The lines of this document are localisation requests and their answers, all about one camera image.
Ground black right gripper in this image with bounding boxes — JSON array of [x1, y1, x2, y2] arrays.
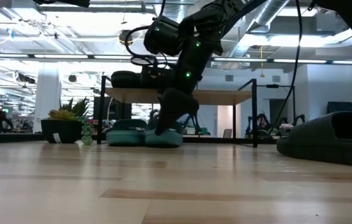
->
[[175, 49, 208, 91]]

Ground black green background machine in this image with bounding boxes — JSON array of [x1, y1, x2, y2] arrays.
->
[[184, 113, 211, 136]]

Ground green rubber slide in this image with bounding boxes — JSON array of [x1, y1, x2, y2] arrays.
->
[[106, 119, 148, 147], [144, 119, 184, 148]]

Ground dark background monitor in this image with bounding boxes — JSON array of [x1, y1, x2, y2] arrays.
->
[[326, 101, 352, 115]]

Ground black rubber slide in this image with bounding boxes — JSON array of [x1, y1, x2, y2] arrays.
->
[[277, 110, 352, 169], [110, 70, 142, 89], [155, 88, 200, 137]]

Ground silver spiral duct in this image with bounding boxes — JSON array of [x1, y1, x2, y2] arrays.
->
[[225, 0, 292, 60], [162, 0, 189, 20]]

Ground wooden shelf black metal frame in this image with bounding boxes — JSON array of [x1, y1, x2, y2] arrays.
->
[[97, 75, 259, 149]]

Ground black background robot arms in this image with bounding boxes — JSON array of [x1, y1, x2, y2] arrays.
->
[[245, 113, 307, 139]]

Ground black overhead camera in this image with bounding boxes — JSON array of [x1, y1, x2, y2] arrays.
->
[[118, 29, 135, 44]]

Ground potted succulent plant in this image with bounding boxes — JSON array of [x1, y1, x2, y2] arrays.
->
[[40, 96, 94, 146]]

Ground black background frame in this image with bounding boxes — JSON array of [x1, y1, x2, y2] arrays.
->
[[258, 83, 297, 138]]

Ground overhead light bar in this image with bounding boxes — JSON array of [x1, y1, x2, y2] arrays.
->
[[0, 53, 352, 65]]

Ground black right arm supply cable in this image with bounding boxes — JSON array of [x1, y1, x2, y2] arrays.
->
[[269, 0, 303, 135]]

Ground black right arm loop cable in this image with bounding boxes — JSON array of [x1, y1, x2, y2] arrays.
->
[[125, 24, 171, 68]]

